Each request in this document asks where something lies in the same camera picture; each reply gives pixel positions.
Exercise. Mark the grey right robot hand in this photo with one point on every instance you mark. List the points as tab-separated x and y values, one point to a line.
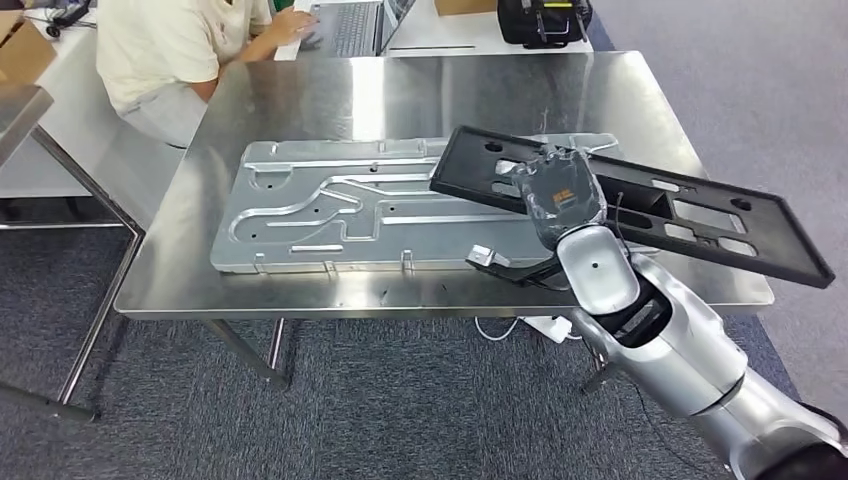
563	199

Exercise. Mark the black plastic frame part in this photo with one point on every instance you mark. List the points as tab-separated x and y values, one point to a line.
464	166

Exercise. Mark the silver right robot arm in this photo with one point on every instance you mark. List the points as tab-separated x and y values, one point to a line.
662	351

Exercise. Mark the stainless steel workbench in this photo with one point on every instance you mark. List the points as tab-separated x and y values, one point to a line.
397	93

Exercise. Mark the white power strip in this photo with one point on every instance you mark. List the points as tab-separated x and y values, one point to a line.
553	328

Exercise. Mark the grey aluminium stamped plate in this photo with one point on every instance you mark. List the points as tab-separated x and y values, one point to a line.
397	252

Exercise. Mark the black bag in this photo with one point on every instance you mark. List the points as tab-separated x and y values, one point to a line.
543	23

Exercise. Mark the white desk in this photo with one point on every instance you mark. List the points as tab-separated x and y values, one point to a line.
450	36
79	132

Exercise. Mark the brown cardboard box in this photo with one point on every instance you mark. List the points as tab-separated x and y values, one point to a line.
464	6
23	53

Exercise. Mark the grey laptop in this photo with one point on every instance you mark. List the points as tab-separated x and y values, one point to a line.
351	30

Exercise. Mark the person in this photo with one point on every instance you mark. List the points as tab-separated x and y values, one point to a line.
159	53

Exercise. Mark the steel side table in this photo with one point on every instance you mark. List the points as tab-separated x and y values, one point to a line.
20	112

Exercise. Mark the pale wrist camera, black bracket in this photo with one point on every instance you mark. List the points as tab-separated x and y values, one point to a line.
487	255

